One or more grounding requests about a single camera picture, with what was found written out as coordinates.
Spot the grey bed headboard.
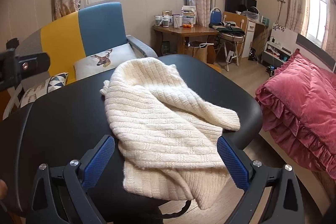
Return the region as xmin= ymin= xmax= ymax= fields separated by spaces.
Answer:
xmin=296 ymin=33 xmax=336 ymax=72

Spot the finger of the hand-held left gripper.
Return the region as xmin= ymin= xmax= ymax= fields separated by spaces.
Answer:
xmin=14 ymin=53 xmax=51 ymax=81

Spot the small side window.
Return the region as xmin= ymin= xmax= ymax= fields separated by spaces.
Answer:
xmin=306 ymin=0 xmax=331 ymax=47

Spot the black television screen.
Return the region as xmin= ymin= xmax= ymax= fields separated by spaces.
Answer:
xmin=225 ymin=0 xmax=257 ymax=14

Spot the geometric print pillow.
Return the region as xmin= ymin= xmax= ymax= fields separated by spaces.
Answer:
xmin=20 ymin=72 xmax=69 ymax=108

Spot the white low shelf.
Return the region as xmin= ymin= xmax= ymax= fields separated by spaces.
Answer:
xmin=262 ymin=40 xmax=292 ymax=69

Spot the cream knitted sweater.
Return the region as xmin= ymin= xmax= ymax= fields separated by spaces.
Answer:
xmin=99 ymin=57 xmax=241 ymax=210

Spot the round metal stool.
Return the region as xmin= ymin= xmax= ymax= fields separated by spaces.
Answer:
xmin=217 ymin=22 xmax=246 ymax=67

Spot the yellow blue grey sofa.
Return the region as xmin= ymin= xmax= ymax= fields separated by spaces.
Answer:
xmin=3 ymin=2 xmax=158 ymax=119

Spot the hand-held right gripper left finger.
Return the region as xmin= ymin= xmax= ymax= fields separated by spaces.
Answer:
xmin=25 ymin=135 xmax=116 ymax=224

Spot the white drawer cabinet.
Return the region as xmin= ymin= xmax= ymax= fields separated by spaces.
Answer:
xmin=245 ymin=19 xmax=256 ymax=41

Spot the brown wooden table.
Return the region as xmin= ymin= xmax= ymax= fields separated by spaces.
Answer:
xmin=153 ymin=24 xmax=219 ymax=62

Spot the white deer print pillow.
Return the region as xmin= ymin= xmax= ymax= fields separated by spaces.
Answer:
xmin=73 ymin=43 xmax=137 ymax=81

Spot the light wooden desk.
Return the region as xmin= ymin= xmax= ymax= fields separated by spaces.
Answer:
xmin=223 ymin=11 xmax=269 ymax=59

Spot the pink ruffled quilt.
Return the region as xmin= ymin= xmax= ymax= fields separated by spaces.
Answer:
xmin=255 ymin=49 xmax=336 ymax=173

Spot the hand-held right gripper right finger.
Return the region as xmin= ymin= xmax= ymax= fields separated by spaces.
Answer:
xmin=217 ymin=136 xmax=306 ymax=224

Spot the white board with flower decals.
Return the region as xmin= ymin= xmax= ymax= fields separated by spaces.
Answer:
xmin=272 ymin=22 xmax=298 ymax=51

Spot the brown paper bag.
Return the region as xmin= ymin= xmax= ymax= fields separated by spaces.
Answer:
xmin=188 ymin=42 xmax=214 ymax=62

